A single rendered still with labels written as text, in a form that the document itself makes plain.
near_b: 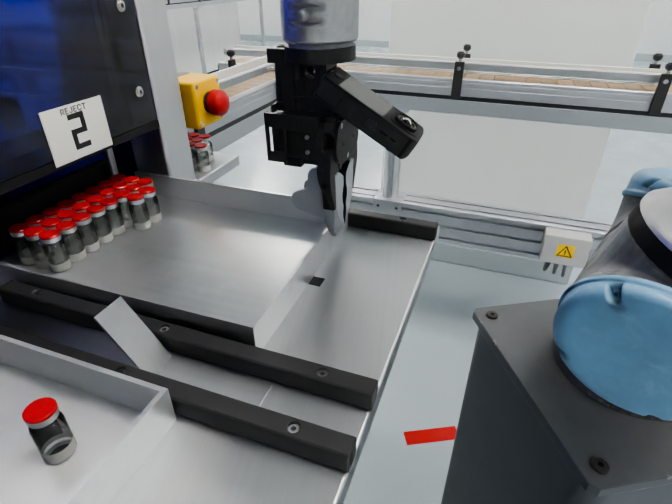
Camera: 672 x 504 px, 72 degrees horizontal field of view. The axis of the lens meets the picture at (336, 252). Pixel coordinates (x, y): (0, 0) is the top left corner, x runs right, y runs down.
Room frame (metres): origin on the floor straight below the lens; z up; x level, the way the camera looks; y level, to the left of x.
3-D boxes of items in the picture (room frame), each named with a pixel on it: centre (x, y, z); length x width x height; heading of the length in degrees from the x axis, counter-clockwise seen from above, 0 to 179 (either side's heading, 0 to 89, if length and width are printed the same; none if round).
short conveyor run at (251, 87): (1.08, 0.27, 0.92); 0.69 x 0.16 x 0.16; 160
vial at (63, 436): (0.21, 0.20, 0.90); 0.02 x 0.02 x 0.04
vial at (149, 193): (0.56, 0.25, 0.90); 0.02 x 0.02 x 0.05
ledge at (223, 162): (0.80, 0.27, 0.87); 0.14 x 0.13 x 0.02; 70
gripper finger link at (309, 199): (0.48, 0.02, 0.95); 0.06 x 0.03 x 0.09; 70
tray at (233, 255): (0.48, 0.19, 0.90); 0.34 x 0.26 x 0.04; 70
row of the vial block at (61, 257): (0.52, 0.29, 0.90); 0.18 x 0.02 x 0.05; 160
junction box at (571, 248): (1.12, -0.65, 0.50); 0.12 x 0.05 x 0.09; 70
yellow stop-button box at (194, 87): (0.77, 0.23, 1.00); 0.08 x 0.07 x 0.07; 70
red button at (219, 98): (0.75, 0.19, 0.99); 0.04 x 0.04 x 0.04; 70
